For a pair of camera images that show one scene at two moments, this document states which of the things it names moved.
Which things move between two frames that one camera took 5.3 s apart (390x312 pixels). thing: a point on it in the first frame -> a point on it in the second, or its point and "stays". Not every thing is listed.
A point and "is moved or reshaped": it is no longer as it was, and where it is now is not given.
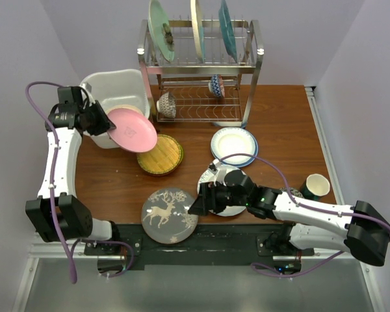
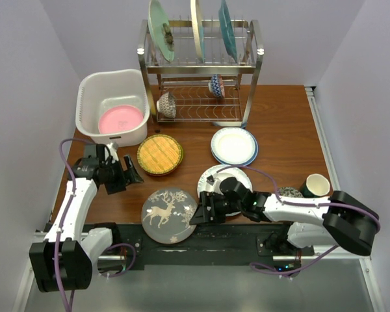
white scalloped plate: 208,176 stays
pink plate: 134,131 is moved or reshaped
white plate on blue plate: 231,140 stays
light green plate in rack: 159,25 stays
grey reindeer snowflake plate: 165,218 stays
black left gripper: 105,124 -> 125,177
